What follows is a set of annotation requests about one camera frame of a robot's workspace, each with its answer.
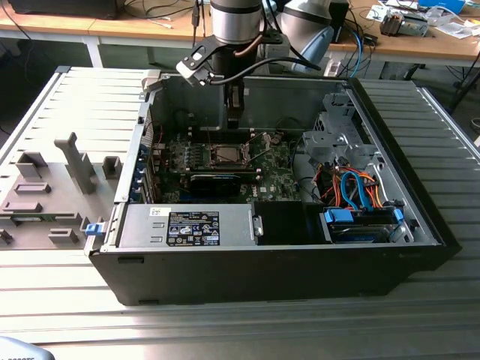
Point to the CPU cooler heatsink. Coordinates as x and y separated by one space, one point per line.
392 24

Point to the grey power supply unit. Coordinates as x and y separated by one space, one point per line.
142 225

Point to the white paper documents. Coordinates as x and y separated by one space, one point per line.
455 28

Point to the wooden desk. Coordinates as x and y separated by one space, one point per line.
412 47
112 26

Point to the green motherboard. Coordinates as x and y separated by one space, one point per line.
277 168

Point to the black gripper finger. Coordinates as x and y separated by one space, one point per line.
229 123

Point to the silver metal bracket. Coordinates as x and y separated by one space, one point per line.
258 225

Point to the black graphics card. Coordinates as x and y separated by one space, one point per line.
213 185

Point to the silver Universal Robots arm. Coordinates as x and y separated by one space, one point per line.
234 22

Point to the white plastic item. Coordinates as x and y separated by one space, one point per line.
333 68

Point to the hard disk in blue carrier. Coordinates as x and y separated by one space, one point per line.
356 234

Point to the thin metal locking lever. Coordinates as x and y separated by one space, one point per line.
207 131
231 157

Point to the grey parts rack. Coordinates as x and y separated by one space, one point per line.
99 198

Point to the green RAM stick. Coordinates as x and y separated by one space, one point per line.
30 219

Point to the blue box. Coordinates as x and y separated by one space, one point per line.
442 4

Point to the CPU socket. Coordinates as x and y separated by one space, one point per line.
214 154

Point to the silver metal drive cage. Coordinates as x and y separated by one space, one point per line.
326 142

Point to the black plastic shroud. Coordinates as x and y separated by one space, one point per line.
281 223

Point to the grey rounded device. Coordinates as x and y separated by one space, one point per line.
18 350

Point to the blue case latch clip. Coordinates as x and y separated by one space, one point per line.
93 229

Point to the black power supply label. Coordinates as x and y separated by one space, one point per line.
193 228

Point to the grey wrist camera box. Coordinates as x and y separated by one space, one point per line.
277 47

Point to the black PC case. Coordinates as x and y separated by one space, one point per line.
225 273

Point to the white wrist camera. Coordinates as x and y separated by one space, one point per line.
187 69

